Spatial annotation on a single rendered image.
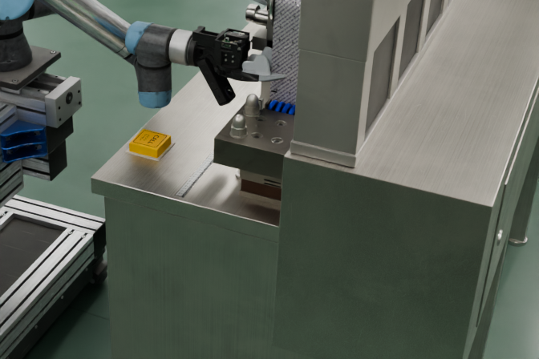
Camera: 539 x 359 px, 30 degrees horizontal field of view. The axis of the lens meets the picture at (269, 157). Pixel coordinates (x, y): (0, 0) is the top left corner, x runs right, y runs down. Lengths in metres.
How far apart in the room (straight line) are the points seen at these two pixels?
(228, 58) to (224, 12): 3.03
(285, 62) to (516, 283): 1.58
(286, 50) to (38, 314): 1.23
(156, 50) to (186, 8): 3.01
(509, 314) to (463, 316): 2.08
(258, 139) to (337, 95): 0.89
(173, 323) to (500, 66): 1.09
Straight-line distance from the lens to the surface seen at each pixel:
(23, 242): 3.15
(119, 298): 2.31
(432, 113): 1.32
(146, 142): 2.22
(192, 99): 2.44
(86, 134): 4.09
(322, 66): 1.14
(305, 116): 1.17
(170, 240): 2.14
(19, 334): 2.91
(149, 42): 2.20
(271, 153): 1.99
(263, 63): 2.12
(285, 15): 2.08
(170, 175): 2.15
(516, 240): 3.62
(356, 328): 1.30
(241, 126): 2.02
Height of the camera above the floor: 2.06
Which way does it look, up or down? 32 degrees down
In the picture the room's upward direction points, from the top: 3 degrees clockwise
